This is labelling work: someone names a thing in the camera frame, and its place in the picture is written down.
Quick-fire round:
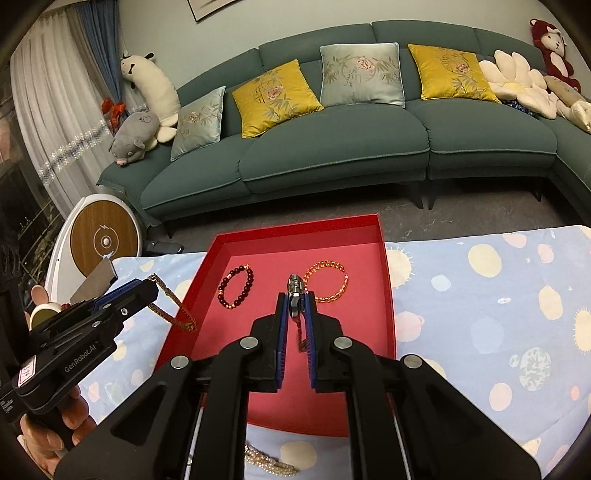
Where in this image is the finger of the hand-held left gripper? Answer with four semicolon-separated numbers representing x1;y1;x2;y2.
99;281;160;319
30;280;141;330

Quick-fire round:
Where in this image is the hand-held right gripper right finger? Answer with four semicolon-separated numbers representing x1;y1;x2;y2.
302;291;541;480

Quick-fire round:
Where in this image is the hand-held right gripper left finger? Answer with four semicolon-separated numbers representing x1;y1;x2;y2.
54;292;289;480

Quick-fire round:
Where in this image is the gold wrist watch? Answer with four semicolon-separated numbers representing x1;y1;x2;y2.
148;273;198;333

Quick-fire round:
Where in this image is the red cardboard box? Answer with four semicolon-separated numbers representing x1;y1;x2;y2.
154;213;398;437

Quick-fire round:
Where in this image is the pearl bracelet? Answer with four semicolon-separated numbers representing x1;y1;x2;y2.
244;444;298;477

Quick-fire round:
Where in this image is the person's left hand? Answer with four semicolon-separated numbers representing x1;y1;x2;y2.
18;394;98;462

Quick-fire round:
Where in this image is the brown flat pouch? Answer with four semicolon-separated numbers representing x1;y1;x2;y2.
69;256;118;308

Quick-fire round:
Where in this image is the white rabbit-ear mirror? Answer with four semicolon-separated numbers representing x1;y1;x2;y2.
28;285;63;329

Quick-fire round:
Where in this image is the white round wooden device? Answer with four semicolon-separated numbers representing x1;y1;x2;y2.
46;194;141;305

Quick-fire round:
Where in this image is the dark glass cabinet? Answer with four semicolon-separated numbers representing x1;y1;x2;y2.
0;157;61;296

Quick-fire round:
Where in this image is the grey pig plush toy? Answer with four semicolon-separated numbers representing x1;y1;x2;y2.
109;110;160;168

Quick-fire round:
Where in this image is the blue planet printed blanket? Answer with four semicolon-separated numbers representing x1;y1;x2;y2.
78;224;591;480

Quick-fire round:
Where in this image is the red fish ornament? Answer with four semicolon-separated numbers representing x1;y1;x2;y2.
102;97;127;134

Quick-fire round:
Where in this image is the pale blue embroidered cushion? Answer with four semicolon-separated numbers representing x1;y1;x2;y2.
171;85;227;162
320;42;406;108

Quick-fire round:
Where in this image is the white sheer curtain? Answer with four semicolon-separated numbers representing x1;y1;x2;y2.
9;9;125;217

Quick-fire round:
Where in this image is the green fabric sofa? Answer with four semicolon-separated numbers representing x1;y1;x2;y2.
95;19;591;241

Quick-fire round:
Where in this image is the white cow plush toy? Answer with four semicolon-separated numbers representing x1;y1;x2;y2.
121;52;182;144

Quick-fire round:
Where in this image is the yellow embroidered cushion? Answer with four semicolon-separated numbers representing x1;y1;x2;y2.
407;44;502;104
232;59;325;138

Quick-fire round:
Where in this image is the blue curtain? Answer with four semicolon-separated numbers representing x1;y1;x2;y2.
76;0;126;121

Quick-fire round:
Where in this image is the blue patterned cloth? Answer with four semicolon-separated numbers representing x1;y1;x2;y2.
501;99;536;116

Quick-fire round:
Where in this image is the white flower shaped cushion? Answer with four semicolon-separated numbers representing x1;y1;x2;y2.
479;49;573;120

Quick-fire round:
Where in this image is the cream satin cushion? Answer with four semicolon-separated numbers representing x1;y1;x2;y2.
569;100;591;134

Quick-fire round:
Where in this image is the tan plush toy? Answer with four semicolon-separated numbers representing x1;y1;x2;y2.
544;75;583;108

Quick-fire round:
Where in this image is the red monkey plush toy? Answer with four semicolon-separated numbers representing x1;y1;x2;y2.
529;18;583;93

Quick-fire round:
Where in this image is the gold chain bangle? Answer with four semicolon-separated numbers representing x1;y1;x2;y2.
302;261;349;304

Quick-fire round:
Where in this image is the dark bead bracelet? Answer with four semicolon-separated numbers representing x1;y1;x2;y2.
217;264;254;309

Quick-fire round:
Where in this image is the black framed wall picture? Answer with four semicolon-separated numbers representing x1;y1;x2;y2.
187;0;245;23

